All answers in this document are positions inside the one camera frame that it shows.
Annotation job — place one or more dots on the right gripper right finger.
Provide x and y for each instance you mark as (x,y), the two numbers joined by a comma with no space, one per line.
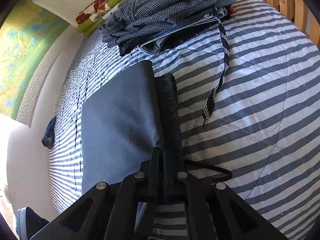
(212,210)

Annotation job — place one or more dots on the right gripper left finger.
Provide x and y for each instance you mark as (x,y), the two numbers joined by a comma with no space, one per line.
(122,210)

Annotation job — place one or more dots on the dark grey shorts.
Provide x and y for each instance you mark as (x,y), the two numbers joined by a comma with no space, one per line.
(124,121)

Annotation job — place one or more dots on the blue white shoe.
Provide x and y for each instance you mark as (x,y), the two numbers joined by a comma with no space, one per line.
(28,223)

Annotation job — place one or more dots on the blue black striped underwear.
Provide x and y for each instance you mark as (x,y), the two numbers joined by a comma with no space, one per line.
(49,135)

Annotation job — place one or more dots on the striped blue white quilt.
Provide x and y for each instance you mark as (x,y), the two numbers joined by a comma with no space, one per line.
(265,124)

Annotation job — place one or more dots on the green folded blanket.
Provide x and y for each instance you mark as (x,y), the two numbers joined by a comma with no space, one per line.
(92,23)

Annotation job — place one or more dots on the folded dark clothes pile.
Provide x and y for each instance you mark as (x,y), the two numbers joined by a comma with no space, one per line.
(158,25)

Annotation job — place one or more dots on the red cream folded blanket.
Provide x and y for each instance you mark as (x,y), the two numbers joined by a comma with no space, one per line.
(89,10)

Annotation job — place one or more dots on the wooden slat railing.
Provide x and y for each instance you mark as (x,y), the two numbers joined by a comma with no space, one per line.
(287,2)

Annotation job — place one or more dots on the landscape wall tapestry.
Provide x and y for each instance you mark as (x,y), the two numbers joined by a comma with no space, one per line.
(31,40)

